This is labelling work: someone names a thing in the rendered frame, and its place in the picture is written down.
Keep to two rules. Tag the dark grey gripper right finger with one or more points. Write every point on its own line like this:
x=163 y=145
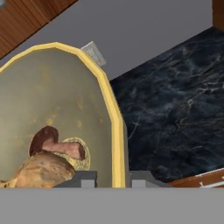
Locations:
x=141 y=180

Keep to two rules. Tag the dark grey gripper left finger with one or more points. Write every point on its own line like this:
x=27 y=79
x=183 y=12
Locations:
x=83 y=179

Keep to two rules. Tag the yellow rimmed olive bowl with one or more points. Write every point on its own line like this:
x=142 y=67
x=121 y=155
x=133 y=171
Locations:
x=52 y=93

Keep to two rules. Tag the yellow brown onion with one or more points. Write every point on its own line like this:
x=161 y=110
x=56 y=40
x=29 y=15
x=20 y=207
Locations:
x=43 y=172

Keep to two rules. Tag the brown mushroom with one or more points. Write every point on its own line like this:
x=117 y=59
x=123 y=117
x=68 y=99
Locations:
x=55 y=144

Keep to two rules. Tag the brown wooden drawer front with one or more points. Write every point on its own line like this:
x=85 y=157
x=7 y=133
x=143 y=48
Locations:
x=201 y=178

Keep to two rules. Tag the grey wall socket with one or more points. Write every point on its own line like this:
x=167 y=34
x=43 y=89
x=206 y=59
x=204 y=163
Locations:
x=94 y=53

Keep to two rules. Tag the brown wooden wall cupboard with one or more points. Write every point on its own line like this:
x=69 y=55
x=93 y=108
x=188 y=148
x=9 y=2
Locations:
x=22 y=17

